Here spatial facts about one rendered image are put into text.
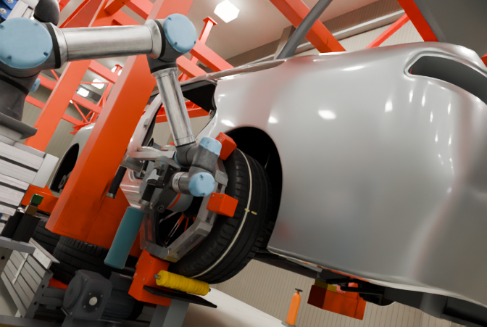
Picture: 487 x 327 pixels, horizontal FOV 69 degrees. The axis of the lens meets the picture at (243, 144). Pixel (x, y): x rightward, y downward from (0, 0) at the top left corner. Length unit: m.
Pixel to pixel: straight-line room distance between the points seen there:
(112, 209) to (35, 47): 1.16
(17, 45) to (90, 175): 1.03
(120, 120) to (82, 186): 0.38
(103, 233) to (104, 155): 0.39
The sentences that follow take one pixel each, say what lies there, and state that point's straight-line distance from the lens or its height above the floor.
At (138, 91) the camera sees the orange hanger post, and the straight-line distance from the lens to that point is 2.03.
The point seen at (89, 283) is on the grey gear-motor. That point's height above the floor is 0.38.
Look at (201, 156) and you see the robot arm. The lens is 1.14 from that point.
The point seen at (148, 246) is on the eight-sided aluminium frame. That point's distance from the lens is 1.69.
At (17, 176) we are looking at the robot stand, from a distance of 1.10.
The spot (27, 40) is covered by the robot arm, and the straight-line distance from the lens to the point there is 1.01.
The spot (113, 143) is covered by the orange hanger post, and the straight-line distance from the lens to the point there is 1.95.
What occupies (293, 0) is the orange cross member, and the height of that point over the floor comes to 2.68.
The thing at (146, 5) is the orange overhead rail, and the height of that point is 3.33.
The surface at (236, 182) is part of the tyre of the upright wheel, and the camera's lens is 1.48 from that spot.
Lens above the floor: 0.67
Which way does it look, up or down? 17 degrees up
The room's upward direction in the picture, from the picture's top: 19 degrees clockwise
